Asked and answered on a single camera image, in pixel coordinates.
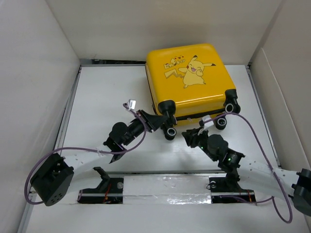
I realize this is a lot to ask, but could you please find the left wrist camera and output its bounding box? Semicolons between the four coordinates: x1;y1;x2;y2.
123;99;136;111

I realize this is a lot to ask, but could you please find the white foam cover panel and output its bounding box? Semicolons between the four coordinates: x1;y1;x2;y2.
122;174;211;205

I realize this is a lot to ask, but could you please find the yellow cartoon suitcase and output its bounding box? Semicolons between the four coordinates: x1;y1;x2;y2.
145;44;241;140

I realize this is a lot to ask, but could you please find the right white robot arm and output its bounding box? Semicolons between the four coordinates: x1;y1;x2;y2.
182;129;311;216

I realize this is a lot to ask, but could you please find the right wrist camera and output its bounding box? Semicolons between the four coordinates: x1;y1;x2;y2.
199;115;214;132

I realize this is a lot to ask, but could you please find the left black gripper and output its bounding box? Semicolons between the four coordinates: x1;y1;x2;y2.
122;110;167;146

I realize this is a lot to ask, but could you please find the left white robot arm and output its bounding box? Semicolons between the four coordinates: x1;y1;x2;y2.
24;109;169;206

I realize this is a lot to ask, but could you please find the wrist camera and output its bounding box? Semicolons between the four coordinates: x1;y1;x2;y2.
123;99;136;111
199;115;214;132

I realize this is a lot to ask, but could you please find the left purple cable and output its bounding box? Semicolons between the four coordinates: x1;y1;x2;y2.
24;103;148;205

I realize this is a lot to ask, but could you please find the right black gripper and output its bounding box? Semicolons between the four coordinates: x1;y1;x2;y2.
181;127;217;162

